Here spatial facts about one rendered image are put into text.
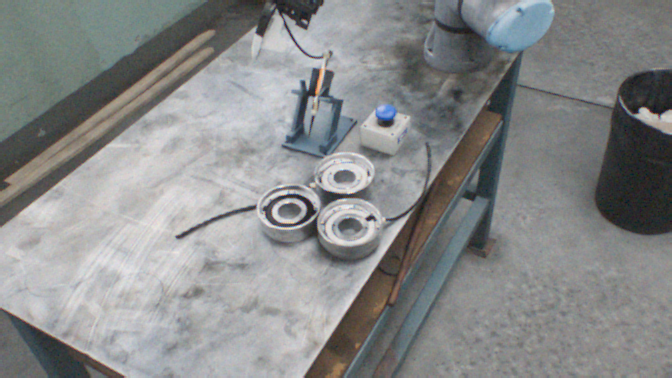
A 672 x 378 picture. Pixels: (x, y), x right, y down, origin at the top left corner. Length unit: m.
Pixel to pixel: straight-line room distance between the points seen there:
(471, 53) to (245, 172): 0.55
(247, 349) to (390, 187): 0.39
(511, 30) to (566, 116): 1.48
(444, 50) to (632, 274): 1.06
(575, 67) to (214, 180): 2.09
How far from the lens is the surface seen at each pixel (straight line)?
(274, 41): 1.13
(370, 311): 1.26
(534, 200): 2.30
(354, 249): 0.99
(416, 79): 1.39
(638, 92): 2.24
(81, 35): 2.79
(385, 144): 1.18
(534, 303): 2.01
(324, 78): 1.18
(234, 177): 1.18
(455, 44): 1.40
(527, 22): 1.25
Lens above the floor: 1.58
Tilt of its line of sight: 44 degrees down
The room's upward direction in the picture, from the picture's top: 4 degrees counter-clockwise
